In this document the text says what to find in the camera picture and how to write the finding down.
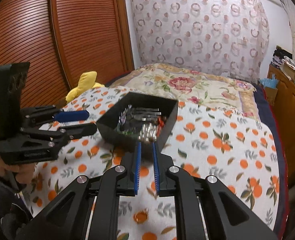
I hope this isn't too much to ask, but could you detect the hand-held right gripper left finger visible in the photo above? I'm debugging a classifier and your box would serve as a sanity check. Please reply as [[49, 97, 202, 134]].
[[15, 141, 141, 240]]

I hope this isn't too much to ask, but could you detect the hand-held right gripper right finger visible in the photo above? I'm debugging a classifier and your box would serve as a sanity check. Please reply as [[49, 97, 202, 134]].
[[152, 142, 279, 240]]

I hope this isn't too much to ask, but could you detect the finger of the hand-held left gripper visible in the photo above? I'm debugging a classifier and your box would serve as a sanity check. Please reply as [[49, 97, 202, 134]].
[[19, 122, 98, 153], [21, 104, 89, 128]]

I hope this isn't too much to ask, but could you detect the black square box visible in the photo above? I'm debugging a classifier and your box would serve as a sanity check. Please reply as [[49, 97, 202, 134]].
[[96, 92, 179, 153]]

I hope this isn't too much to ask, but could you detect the silver bead bracelet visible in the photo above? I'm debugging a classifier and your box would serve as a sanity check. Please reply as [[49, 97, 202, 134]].
[[137, 123, 158, 141]]

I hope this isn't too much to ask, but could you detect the green purple crystal bracelet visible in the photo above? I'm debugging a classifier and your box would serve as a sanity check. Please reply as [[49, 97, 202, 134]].
[[117, 108, 129, 132]]

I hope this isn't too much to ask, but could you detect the pale green jade bangle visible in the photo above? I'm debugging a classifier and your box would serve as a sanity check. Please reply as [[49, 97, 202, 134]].
[[130, 113, 161, 121]]

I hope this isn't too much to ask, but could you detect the person's left hand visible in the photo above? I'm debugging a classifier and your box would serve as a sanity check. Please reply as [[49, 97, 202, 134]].
[[0, 156, 36, 192]]

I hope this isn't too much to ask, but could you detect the yellow plush toy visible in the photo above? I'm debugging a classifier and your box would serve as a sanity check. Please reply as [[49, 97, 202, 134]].
[[64, 71, 105, 105]]

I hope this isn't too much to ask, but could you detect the orange print cloth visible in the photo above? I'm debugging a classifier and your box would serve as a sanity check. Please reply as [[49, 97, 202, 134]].
[[22, 86, 288, 240]]

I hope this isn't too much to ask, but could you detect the wooden louvred wardrobe door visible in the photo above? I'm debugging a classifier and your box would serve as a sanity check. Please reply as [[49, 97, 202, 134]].
[[49, 0, 136, 101], [0, 0, 71, 137]]

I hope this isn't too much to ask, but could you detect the floral bedspread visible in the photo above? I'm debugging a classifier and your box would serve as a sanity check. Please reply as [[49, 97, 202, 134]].
[[107, 63, 259, 121]]

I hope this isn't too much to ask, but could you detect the dark blue bed sheet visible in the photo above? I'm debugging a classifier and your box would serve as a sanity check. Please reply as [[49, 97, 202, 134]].
[[252, 84, 294, 233]]

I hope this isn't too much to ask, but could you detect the wooden sideboard cabinet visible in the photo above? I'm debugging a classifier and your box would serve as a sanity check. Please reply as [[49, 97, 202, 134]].
[[267, 64, 295, 188]]

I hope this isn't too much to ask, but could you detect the sheer circle pattern curtain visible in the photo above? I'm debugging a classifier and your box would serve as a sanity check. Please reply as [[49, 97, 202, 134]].
[[131, 0, 271, 83]]

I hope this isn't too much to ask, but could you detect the clutter on cabinet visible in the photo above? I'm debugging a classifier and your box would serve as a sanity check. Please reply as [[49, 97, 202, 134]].
[[280, 55, 295, 83]]

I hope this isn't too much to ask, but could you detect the cream tied curtain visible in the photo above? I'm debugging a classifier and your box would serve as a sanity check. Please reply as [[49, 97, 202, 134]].
[[278, 0, 295, 63]]

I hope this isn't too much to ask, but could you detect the copper coloured ring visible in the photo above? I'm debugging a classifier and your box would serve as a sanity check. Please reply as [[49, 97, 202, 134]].
[[134, 209, 149, 225]]

